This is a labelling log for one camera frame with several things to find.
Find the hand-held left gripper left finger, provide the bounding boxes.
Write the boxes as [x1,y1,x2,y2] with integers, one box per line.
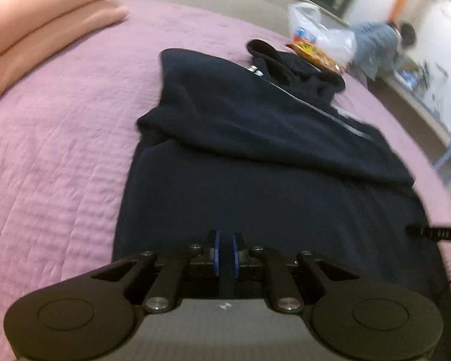
[91,229,221,313]

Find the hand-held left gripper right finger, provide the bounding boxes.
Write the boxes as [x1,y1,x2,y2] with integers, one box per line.
[231,232,362,314]

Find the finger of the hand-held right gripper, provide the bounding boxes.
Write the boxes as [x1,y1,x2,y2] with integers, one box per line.
[403,224,451,248]

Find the dark navy jacket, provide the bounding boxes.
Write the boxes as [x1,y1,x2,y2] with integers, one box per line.
[112,39,443,303]

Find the long white desk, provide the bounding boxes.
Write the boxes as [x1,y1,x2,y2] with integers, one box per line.
[383,54,451,147]

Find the purple quilted bedspread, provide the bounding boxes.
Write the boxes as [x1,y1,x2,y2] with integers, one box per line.
[0,0,451,361]

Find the white plastic bag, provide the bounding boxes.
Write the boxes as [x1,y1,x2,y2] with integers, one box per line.
[287,2,358,73]

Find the yellow red snack packet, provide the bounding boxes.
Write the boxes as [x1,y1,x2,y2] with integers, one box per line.
[286,39,349,75]

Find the folded pink blanket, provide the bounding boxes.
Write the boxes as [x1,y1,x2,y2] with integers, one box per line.
[0,0,131,110]

